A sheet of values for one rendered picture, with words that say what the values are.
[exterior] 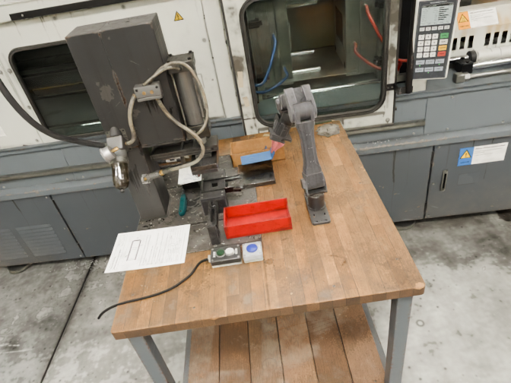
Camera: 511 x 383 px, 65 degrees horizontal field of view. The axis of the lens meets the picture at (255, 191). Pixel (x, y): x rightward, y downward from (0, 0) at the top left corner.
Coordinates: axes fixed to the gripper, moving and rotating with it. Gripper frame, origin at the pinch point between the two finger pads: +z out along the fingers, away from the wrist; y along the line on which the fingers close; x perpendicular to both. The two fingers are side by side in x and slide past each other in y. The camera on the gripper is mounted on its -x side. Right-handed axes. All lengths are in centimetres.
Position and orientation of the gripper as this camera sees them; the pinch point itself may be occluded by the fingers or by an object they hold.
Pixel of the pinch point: (272, 151)
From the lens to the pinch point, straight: 180.1
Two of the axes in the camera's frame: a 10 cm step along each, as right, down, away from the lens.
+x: 1.3, 5.8, -8.1
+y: -9.2, -2.3, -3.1
